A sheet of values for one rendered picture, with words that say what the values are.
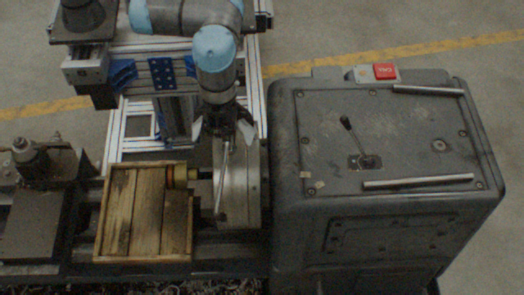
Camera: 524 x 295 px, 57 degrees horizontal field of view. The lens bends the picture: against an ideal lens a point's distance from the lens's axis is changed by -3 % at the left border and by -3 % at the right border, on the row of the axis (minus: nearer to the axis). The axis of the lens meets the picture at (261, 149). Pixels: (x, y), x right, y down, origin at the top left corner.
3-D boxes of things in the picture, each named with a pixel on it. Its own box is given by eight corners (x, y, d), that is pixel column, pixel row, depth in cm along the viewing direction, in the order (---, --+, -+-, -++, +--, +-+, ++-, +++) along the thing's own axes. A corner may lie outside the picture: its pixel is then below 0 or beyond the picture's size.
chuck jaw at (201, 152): (227, 162, 146) (225, 122, 142) (226, 167, 141) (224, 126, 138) (189, 163, 145) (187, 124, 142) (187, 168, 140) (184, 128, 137)
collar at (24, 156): (41, 140, 146) (38, 134, 144) (35, 161, 142) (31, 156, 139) (15, 141, 146) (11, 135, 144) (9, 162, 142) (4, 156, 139)
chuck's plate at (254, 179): (257, 153, 166) (257, 98, 138) (261, 243, 150) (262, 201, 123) (247, 153, 166) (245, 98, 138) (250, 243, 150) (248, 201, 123)
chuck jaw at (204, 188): (226, 177, 140) (226, 211, 132) (227, 188, 144) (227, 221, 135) (187, 179, 140) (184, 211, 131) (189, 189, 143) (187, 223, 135)
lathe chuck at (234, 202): (247, 153, 166) (245, 98, 138) (250, 243, 150) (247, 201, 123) (220, 154, 165) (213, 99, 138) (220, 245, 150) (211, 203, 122)
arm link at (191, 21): (189, -17, 96) (178, 23, 90) (246, -14, 95) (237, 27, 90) (194, 12, 103) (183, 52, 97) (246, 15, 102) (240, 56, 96)
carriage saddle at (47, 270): (90, 156, 174) (85, 146, 169) (66, 282, 147) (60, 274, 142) (8, 158, 173) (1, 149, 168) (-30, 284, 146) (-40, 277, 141)
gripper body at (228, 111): (201, 142, 107) (196, 110, 97) (206, 109, 112) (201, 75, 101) (237, 144, 107) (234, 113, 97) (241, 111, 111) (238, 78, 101)
